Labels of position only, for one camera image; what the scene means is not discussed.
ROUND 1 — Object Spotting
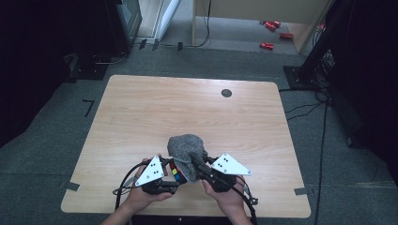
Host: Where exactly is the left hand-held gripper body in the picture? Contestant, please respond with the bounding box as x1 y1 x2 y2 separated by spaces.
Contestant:
134 155 172 196

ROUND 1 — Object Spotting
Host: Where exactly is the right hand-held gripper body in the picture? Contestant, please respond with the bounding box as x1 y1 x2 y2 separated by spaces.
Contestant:
201 153 253 193

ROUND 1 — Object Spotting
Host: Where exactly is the multicoloured puzzle cube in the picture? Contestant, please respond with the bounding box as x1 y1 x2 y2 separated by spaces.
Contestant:
168 159 189 186

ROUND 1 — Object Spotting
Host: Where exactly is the grey fluffy cloth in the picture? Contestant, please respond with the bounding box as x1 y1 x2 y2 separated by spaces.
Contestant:
167 134 209 184

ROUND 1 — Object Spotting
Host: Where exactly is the person's left hand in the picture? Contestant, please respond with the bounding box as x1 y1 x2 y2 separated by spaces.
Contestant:
126 157 174 213

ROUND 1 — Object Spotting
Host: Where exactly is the person's right hand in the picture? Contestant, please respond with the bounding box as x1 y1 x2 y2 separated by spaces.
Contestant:
201 179 248 218

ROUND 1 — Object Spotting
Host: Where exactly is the black metal stand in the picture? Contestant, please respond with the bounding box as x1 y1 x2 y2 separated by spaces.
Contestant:
283 0 348 92

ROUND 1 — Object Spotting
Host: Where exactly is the black cabinet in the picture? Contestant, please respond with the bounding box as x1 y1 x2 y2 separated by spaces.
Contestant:
104 0 144 55

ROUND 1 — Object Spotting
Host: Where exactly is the white panel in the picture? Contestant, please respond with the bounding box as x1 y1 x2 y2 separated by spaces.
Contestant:
153 0 182 41

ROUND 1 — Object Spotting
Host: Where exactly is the black curtain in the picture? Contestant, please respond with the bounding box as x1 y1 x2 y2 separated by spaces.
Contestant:
325 0 398 176
0 0 107 148

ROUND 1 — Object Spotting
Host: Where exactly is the left hand-held gripper cable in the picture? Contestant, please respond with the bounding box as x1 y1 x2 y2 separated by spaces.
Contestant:
112 160 151 211

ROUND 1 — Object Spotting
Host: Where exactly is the hand-held gripper cable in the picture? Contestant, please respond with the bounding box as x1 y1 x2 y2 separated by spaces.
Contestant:
234 175 259 225
112 160 151 211

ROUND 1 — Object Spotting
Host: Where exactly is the right hand-held gripper cable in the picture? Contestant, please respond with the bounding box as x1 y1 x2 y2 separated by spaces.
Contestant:
234 175 259 225

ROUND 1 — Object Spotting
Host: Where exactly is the long black floor cable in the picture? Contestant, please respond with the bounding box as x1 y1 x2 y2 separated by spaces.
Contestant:
314 102 328 225

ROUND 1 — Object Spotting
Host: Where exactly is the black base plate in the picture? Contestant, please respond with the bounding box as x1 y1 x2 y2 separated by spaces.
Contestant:
69 52 109 81

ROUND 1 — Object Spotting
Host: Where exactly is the black hanging cable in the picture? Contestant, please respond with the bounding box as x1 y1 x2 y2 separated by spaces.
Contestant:
184 0 214 49

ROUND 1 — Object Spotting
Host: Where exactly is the wooden desk frame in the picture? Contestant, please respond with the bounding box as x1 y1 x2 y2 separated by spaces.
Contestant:
191 0 334 54

